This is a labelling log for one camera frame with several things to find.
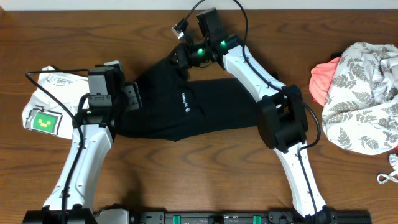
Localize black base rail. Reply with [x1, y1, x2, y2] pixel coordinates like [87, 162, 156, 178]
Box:
[129, 210, 373, 224]

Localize coral pink garment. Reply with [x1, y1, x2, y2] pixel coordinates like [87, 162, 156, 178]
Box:
[308, 57, 341, 106]

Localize black t-shirt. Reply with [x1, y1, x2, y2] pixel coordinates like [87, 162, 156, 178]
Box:
[116, 57, 258, 141]

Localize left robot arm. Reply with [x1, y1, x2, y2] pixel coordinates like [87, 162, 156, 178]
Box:
[23, 60, 137, 223]

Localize folded white pixel-print t-shirt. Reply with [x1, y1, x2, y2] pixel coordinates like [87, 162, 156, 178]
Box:
[22, 66, 89, 139]

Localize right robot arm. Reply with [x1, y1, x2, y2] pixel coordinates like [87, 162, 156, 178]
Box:
[171, 8, 333, 223]

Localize white fern-print garment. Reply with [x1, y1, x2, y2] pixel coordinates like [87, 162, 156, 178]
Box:
[322, 42, 398, 184]

